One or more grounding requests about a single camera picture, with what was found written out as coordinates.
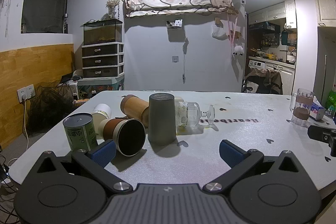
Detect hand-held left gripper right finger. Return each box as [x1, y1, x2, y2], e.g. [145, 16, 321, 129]
[202, 139, 303, 192]

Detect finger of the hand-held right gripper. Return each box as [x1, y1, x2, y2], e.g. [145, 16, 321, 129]
[308, 124, 336, 157]

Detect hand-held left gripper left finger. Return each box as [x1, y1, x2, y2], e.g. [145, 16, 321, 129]
[34, 141, 133, 194]

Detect grey cup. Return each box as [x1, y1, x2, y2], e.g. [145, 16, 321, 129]
[148, 93, 177, 146]

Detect brown cup with white rim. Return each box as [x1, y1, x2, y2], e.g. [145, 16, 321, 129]
[99, 118, 146, 156]

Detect white paper cup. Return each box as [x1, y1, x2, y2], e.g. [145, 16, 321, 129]
[91, 104, 112, 135]

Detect blue tissue pack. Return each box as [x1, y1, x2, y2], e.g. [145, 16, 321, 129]
[309, 98, 326, 121]

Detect green tin can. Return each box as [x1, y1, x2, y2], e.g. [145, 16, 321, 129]
[63, 113, 98, 152]

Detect glass mug with brown sleeve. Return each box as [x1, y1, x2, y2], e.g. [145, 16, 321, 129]
[290, 88, 315, 127]

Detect green plastic bottle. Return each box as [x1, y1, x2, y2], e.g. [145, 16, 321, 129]
[325, 83, 336, 115]

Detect bamboo tumbler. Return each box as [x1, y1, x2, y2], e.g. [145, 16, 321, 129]
[120, 94, 150, 128]

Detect woven basket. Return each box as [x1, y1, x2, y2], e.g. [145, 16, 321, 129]
[72, 98, 90, 109]

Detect ribbed glass goblet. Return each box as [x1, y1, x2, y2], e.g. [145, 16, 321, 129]
[174, 102, 216, 128]

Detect black net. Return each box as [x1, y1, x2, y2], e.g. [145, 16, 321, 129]
[28, 84, 73, 133]

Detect chair with draped clothes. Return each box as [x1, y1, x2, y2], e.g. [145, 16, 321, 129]
[244, 68, 284, 95]

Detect white washing machine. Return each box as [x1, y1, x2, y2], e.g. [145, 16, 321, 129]
[248, 58, 295, 95]

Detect white plastic drawer unit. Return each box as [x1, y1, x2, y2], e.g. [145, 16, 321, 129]
[81, 42, 125, 79]

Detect white plush sheep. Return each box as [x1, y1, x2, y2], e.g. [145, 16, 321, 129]
[232, 45, 244, 58]

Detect spice rack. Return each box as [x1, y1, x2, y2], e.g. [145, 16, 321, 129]
[260, 34, 280, 47]

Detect glass fish tank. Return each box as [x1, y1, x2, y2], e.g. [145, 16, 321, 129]
[83, 18, 123, 46]

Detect white plastic bag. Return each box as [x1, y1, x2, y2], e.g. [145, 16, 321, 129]
[212, 24, 227, 40]

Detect white tall cabinet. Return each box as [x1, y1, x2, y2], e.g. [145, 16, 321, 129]
[313, 0, 336, 28]

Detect dried flowers in vase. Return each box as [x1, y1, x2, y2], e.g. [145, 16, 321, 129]
[105, 0, 120, 19]

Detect white power cable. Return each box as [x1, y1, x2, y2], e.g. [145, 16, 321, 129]
[22, 102, 30, 146]

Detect white wall socket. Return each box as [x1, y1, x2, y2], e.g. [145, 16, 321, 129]
[17, 84, 35, 103]

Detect white kitchen wall cabinets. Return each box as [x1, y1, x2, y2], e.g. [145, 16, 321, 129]
[248, 0, 298, 29]

